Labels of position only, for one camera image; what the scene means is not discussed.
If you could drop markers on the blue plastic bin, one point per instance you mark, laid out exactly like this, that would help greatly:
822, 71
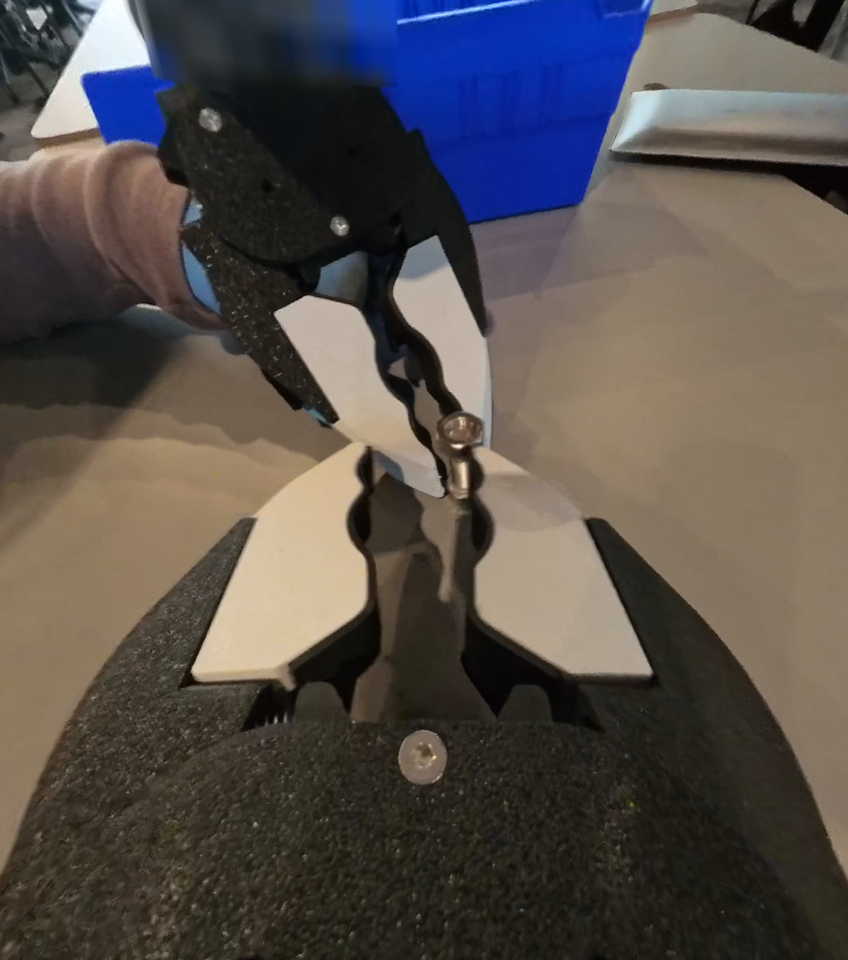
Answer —
529, 112

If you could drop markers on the silver hex bolt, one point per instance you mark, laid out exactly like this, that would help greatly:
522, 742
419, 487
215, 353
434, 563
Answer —
460, 435

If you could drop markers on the person's left forearm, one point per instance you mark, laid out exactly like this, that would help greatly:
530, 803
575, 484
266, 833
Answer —
56, 240

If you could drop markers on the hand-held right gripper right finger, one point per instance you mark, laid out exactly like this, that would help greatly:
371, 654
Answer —
559, 592

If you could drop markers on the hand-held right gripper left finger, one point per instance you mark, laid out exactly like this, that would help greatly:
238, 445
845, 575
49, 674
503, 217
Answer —
296, 592

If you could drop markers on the grey pouch with snap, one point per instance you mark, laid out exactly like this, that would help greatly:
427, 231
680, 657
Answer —
754, 127

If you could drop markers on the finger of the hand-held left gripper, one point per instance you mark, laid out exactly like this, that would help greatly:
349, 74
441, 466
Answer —
454, 330
341, 375

